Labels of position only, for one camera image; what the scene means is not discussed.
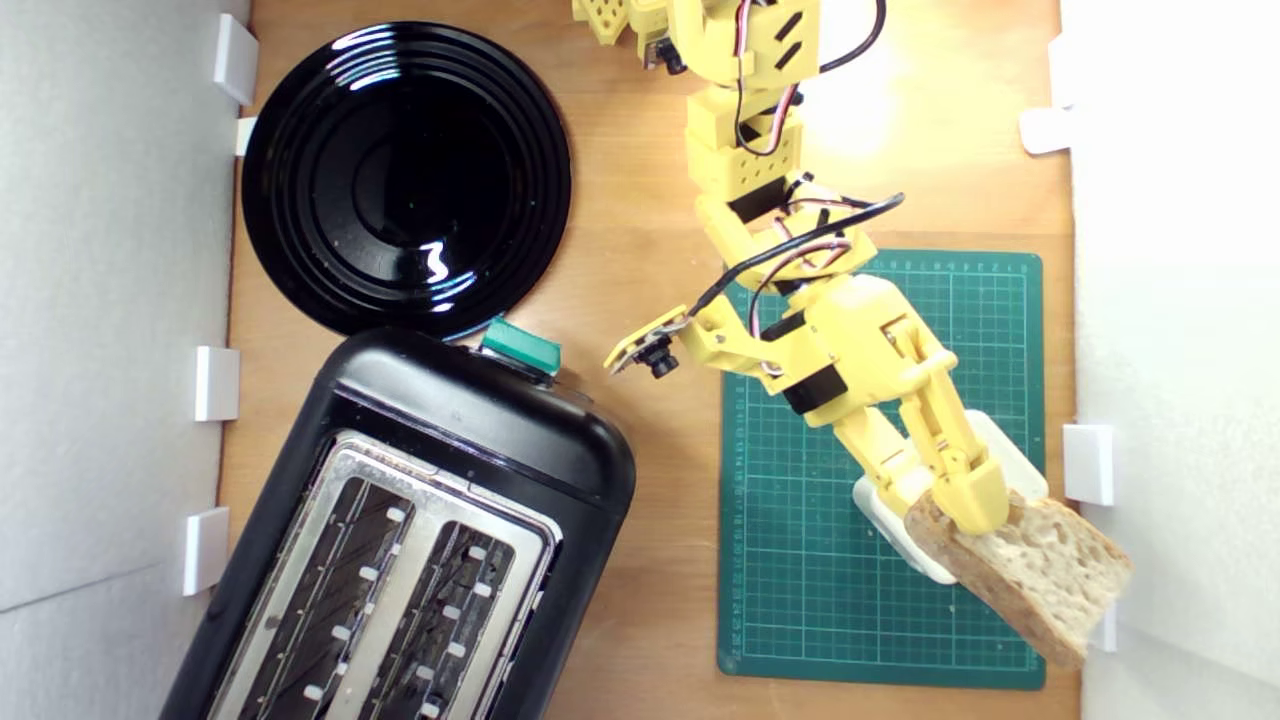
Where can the brown bread slice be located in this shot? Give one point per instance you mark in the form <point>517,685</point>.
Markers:
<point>1040,580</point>

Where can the green toaster lever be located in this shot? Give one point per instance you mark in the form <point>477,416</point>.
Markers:
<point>522,347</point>

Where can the black two-slot toaster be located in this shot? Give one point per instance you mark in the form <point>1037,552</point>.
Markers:
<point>470,420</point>

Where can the white block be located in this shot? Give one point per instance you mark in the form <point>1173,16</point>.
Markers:
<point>893,530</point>

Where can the green cutting mat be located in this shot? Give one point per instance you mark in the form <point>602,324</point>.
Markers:
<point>800,600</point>

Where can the black plate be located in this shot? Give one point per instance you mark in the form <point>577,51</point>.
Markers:
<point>400,180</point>

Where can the white wall clip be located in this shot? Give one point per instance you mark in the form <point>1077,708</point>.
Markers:
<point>236,58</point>
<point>217,383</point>
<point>1045,130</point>
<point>1108,630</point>
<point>245,135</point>
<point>1060,72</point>
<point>1088,463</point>
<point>206,550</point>

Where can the wrist camera on yellow plate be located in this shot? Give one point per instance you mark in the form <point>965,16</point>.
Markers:
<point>645,345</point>

